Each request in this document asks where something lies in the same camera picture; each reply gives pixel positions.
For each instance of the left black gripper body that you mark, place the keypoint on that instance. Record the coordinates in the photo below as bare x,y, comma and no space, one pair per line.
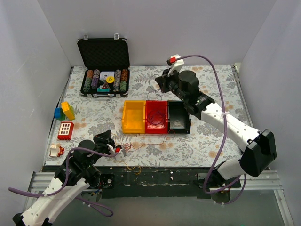
103,141

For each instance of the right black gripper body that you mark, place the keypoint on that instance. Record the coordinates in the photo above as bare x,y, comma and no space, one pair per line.
166,80

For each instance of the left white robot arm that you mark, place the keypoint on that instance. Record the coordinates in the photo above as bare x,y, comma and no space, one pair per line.
76,174

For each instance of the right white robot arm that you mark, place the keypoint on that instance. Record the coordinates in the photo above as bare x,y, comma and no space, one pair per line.
258,147

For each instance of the floral table mat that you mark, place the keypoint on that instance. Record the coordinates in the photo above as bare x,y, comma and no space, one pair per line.
96,115

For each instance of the red white toy brick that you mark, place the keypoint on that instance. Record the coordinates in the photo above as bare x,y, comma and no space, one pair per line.
65,130

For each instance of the black plastic bin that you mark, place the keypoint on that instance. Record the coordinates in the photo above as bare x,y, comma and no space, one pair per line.
179,121

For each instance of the red plastic bin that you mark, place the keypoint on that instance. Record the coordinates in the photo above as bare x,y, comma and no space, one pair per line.
156,117

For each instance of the yellow plastic bin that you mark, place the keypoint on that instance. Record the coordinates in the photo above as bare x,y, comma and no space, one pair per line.
133,120

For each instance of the stacked coloured toy bricks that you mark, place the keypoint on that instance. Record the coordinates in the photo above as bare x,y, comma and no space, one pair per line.
65,112

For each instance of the small white red toy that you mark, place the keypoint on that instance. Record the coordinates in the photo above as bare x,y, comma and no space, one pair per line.
56,151

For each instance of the black poker chip case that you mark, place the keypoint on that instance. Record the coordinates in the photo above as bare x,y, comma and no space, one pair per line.
107,66

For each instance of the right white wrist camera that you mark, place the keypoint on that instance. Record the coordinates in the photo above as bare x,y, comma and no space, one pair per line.
175,64

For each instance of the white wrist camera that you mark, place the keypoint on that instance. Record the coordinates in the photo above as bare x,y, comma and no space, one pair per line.
175,64
118,152

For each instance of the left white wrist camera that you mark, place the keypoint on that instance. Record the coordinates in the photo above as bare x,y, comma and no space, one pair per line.
118,152

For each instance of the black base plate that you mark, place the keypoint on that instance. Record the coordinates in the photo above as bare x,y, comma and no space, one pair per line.
120,182

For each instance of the aluminium frame rail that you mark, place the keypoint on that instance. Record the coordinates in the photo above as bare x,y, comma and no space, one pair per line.
268,180

